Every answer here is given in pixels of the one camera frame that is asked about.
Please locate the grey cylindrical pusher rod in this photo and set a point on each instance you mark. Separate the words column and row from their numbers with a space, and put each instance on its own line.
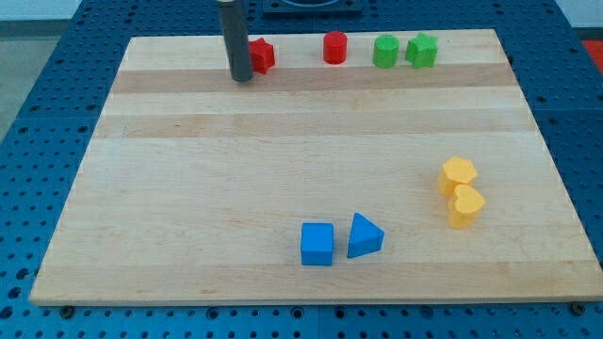
column 235, row 35

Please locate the yellow hexagon block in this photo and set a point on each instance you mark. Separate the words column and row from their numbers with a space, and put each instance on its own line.
column 455, row 171

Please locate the yellow heart block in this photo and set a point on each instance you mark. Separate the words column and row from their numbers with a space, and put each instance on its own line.
column 464, row 205

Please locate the red star block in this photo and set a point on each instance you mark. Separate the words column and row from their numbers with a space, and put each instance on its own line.
column 262, row 54

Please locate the red cylinder block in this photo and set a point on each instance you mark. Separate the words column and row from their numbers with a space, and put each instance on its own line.
column 335, row 45

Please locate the green cylinder block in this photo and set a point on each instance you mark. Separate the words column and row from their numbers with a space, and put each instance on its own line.
column 385, row 51

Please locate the wooden board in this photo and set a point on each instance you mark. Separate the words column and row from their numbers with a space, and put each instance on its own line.
column 194, row 188

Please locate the green star block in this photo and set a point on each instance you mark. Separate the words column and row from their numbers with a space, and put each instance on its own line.
column 422, row 51

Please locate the blue cube block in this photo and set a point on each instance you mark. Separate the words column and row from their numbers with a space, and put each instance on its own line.
column 317, row 244

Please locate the blue triangle block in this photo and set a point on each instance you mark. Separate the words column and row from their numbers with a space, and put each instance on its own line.
column 365, row 237

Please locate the dark blue robot mount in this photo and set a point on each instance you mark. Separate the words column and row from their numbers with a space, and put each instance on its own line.
column 283, row 7

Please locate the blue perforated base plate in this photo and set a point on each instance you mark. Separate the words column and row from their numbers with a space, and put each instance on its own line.
column 42, row 150

